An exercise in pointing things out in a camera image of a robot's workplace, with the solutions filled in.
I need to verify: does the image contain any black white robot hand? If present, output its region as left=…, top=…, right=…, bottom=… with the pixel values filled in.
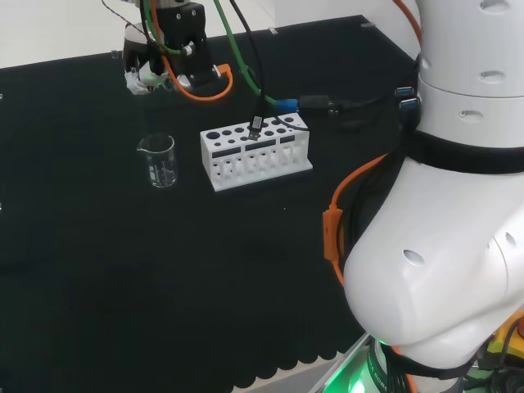
left=122, top=24, right=171, bottom=97

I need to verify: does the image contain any clear glass beaker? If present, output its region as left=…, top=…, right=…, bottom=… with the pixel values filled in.
left=136, top=133, right=179, bottom=190

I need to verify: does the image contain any white test tube rack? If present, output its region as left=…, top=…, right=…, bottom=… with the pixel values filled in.
left=199, top=113, right=314, bottom=192

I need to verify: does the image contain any black bench cloth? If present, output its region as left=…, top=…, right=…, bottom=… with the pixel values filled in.
left=0, top=15, right=422, bottom=390

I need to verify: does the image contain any black hub with blue ports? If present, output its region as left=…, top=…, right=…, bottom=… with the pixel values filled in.
left=394, top=84, right=423, bottom=124

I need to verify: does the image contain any yellow stop button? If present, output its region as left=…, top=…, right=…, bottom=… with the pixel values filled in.
left=486, top=313, right=524, bottom=358

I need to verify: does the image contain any thin red black wire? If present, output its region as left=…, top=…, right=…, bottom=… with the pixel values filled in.
left=101, top=0, right=145, bottom=32

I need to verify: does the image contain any green cable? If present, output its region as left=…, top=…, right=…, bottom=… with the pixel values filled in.
left=141, top=0, right=284, bottom=107

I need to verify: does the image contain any black cable with USB plug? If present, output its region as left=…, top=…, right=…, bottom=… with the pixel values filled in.
left=228, top=0, right=266, bottom=141

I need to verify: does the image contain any black adapter with cable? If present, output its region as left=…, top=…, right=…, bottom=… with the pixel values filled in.
left=297, top=93, right=410, bottom=133

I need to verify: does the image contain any orange cable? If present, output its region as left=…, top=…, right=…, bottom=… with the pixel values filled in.
left=161, top=0, right=423, bottom=393

